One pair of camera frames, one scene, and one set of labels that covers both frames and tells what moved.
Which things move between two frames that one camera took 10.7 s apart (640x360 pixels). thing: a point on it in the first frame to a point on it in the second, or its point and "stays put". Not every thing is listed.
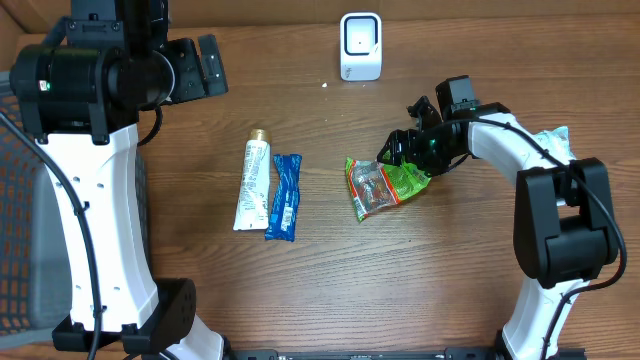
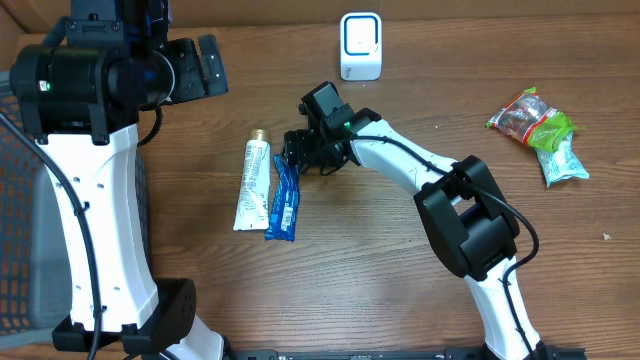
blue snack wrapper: x=281 y=221 stays put
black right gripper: x=394 y=145 to x=294 y=151
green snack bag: x=373 y=185 to x=530 y=119
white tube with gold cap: x=252 y=209 stays put
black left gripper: x=196 y=83 stays put
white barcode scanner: x=360 y=46 stays put
